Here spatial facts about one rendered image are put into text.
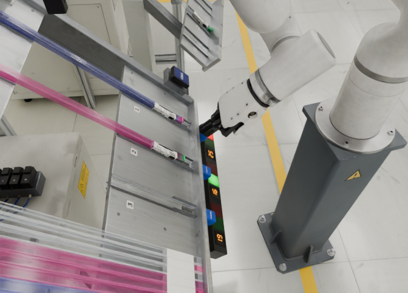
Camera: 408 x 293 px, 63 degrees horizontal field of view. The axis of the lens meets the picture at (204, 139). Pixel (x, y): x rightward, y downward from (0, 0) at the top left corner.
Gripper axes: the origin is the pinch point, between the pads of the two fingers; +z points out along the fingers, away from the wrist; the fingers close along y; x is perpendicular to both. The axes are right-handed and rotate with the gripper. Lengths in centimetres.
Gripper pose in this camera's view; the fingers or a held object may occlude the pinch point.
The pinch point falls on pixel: (209, 127)
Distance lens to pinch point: 80.6
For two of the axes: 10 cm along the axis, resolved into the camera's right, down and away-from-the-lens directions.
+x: -7.1, -4.1, -5.8
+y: -0.7, -7.7, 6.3
